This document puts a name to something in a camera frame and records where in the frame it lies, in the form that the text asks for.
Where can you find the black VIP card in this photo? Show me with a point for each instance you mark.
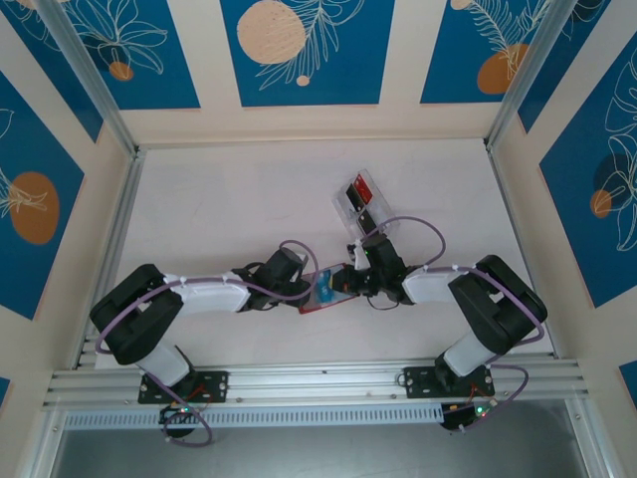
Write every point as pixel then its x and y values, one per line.
pixel 354 196

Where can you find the aluminium side rail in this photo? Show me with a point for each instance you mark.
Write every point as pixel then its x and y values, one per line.
pixel 507 199
pixel 122 219

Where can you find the red credit card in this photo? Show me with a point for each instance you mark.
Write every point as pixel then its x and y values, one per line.
pixel 365 188

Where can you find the grey metal panel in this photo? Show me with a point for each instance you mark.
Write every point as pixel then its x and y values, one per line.
pixel 318 453

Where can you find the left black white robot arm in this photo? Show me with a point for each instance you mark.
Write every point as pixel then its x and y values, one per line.
pixel 209 299

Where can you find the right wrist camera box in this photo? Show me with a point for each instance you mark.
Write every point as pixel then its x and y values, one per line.
pixel 356 251

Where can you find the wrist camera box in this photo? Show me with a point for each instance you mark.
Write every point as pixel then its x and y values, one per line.
pixel 356 251
pixel 303 261

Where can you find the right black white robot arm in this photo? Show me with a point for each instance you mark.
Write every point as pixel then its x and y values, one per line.
pixel 428 286

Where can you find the clear acrylic card tray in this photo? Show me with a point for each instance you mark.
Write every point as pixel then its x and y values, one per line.
pixel 383 209

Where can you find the red leather card holder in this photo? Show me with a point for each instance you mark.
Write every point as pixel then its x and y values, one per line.
pixel 328 305

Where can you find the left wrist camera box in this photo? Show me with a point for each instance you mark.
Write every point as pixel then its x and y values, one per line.
pixel 303 261

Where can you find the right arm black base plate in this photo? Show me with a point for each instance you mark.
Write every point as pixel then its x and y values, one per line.
pixel 418 383

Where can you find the blue credit card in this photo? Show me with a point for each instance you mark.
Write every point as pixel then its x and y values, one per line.
pixel 324 289

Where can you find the aluminium frame post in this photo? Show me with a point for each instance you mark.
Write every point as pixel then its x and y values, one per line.
pixel 92 74
pixel 544 74

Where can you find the black and white card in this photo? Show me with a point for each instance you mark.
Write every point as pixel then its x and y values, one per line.
pixel 369 221

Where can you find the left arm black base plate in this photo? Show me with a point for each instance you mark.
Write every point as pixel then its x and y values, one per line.
pixel 219 383

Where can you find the aluminium mounting rail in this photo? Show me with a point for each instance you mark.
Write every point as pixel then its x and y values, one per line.
pixel 318 383

